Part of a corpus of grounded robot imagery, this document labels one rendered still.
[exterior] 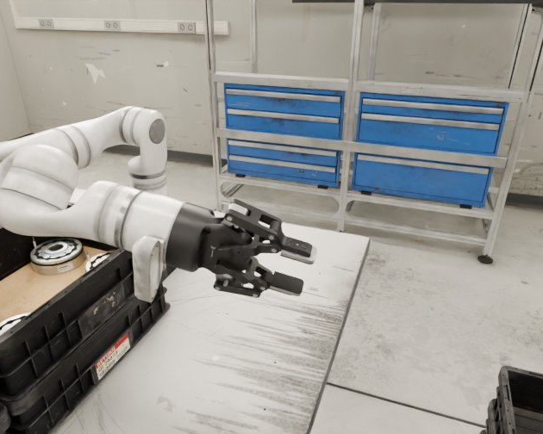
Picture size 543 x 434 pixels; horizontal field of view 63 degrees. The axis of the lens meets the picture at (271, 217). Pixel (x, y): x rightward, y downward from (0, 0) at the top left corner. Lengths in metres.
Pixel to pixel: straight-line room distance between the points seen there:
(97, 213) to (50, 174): 0.07
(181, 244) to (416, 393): 1.50
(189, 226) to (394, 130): 2.09
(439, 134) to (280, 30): 1.51
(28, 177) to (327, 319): 0.69
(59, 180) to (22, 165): 0.04
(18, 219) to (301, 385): 0.57
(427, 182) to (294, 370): 1.83
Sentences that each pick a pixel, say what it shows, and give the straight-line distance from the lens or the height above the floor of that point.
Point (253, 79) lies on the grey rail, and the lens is 2.60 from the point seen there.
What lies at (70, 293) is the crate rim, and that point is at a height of 0.93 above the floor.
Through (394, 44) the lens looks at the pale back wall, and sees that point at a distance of 3.28.
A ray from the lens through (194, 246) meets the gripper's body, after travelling 0.47.
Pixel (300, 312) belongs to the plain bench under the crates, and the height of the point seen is 0.70.
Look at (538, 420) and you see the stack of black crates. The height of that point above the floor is 0.49.
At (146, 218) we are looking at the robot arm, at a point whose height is 1.14.
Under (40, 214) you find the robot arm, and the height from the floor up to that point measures 1.14.
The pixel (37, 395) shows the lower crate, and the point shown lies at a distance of 0.80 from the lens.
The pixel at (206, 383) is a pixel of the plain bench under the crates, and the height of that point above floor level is 0.70.
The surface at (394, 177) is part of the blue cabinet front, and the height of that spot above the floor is 0.43.
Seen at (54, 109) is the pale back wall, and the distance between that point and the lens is 4.80.
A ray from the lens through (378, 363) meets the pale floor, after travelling 1.94.
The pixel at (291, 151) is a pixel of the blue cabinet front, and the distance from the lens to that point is 2.65.
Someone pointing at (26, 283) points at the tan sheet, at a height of 0.83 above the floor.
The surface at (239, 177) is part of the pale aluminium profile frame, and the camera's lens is 2.81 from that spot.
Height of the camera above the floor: 1.35
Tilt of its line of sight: 27 degrees down
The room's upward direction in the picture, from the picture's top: straight up
